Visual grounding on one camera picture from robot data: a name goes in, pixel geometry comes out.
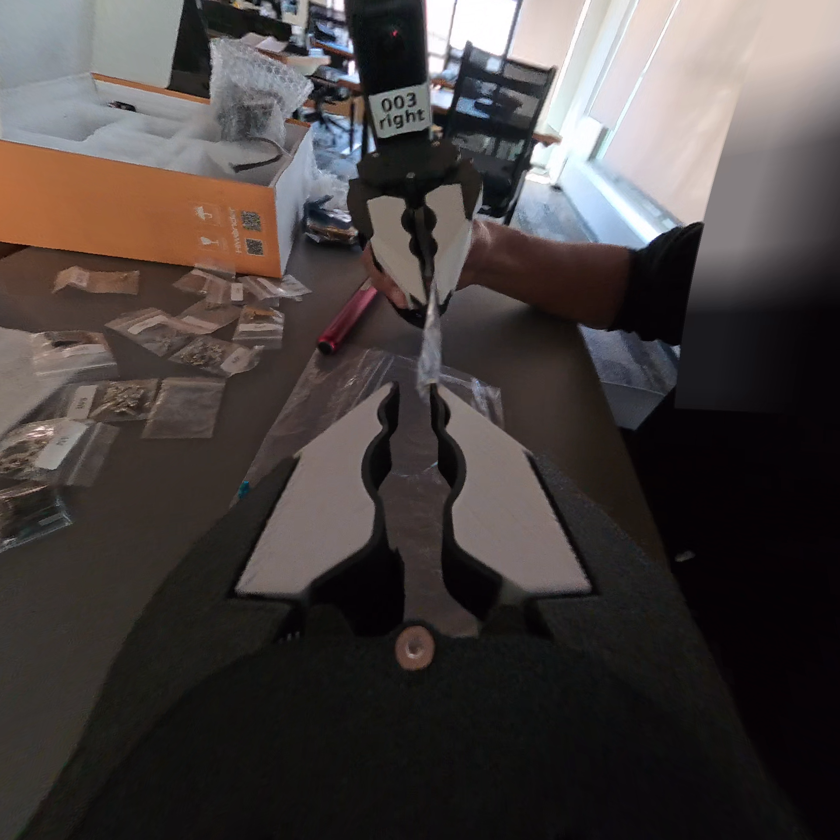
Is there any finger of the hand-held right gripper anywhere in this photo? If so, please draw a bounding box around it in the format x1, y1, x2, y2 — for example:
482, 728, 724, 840
425, 182, 473, 298
366, 196, 425, 311

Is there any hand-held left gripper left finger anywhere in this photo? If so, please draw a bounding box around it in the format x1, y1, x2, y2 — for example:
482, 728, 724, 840
235, 382, 404, 636

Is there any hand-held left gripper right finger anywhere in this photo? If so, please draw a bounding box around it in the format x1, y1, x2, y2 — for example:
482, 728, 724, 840
430, 382, 593, 623

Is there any small clear screw bag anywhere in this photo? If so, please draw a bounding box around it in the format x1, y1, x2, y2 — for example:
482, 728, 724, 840
415, 276, 442, 398

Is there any person's right forearm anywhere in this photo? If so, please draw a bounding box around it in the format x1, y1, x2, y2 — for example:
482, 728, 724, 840
499, 222, 704, 347

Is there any dark desk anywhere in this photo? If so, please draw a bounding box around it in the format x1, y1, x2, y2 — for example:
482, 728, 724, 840
0, 243, 723, 840

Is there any person's right hand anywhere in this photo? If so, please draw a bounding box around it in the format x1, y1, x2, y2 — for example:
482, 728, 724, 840
360, 220, 514, 311

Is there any bag of coloured parts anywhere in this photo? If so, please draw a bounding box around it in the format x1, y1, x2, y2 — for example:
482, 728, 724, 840
303, 197, 362, 247

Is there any wooden background table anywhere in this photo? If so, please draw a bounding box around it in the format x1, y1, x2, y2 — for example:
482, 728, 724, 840
305, 39, 565, 148

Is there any pink metal cylinder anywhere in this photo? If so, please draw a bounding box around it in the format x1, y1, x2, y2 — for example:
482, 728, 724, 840
317, 285, 378, 355

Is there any black mesh office chair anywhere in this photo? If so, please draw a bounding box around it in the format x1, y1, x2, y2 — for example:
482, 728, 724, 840
451, 41, 559, 217

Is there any large clear plastic bag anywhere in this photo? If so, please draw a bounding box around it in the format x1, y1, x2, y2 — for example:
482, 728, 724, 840
246, 346, 506, 634

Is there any bubble wrap bundle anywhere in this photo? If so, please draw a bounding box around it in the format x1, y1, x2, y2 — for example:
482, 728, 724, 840
209, 36, 315, 142

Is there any pile of small screw bags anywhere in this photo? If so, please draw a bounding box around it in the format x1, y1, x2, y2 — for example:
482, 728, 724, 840
0, 259, 312, 552

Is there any beige roller blind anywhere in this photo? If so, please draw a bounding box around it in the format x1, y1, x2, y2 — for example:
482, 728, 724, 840
591, 0, 769, 224

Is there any orange cardboard box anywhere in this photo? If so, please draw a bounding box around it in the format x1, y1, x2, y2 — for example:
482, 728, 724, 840
0, 0, 316, 280

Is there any white foam box insert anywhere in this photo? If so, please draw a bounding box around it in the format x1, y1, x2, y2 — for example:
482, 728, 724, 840
0, 72, 309, 181

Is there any white foam sheet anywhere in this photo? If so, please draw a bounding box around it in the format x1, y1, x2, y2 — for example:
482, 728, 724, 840
0, 325, 40, 434

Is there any black cable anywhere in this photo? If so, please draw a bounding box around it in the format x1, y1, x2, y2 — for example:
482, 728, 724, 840
226, 134, 290, 175

